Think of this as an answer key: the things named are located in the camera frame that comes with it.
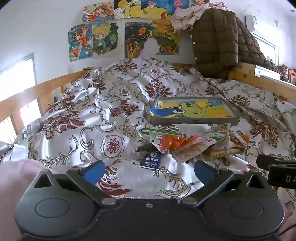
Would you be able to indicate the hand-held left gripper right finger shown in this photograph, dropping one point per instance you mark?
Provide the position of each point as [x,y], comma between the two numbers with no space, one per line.
[204,172]

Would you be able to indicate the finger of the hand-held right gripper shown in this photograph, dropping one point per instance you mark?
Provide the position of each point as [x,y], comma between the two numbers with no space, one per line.
[272,160]

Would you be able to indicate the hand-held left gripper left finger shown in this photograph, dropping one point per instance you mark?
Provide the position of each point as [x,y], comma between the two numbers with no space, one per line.
[93,172]

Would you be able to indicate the clear cracker packet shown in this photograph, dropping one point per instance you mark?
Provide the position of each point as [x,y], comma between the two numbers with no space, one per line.
[222,153]

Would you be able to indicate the small orange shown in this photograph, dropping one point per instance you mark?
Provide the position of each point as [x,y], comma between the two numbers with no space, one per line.
[245,138]

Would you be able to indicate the clear bag of orange snacks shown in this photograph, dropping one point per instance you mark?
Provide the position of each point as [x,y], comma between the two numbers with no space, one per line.
[178,143]

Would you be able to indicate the golden snack packet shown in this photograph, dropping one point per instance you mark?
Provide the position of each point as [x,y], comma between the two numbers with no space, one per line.
[236,140]

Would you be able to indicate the blue white snack packet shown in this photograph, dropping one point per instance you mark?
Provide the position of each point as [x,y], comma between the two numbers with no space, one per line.
[150,161]

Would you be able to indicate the grey tray with painted bottom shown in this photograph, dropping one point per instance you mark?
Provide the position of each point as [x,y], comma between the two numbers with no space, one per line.
[194,110]

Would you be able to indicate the floral printed blanket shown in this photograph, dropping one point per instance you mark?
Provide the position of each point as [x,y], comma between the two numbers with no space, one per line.
[97,111]

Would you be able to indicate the person's pink clothing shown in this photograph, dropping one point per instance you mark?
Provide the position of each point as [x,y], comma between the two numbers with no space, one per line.
[16,185]

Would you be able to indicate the brown printed bag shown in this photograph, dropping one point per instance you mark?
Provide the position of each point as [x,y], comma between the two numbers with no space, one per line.
[288,74]

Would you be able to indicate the white box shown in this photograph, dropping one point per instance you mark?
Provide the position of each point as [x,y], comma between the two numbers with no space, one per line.
[268,71]

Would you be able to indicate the white door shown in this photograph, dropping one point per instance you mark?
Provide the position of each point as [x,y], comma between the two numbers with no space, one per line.
[266,46]

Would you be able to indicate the red-haired girl drawing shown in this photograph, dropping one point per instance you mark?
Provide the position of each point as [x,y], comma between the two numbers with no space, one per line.
[79,42]

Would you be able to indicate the brown puffer jacket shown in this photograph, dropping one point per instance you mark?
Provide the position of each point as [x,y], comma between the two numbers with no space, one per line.
[215,39]

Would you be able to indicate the blond boy drawing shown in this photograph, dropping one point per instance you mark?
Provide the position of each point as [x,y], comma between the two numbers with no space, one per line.
[105,39]

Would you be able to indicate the white air conditioner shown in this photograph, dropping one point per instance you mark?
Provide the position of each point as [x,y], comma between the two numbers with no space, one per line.
[261,23]

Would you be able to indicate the pink cloth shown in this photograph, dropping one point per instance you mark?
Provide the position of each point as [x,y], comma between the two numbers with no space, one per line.
[185,19]

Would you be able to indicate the orange-dress girl drawing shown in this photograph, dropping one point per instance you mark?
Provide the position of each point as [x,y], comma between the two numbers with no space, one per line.
[98,11]

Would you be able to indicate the yellow moon drawing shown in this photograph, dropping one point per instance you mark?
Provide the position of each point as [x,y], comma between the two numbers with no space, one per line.
[124,9]

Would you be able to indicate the blue sea yellow sand painting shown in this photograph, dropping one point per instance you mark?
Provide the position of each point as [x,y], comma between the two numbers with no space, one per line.
[157,9]

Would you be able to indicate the wooden bed frame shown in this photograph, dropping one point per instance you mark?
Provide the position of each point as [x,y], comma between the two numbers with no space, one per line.
[34,92]

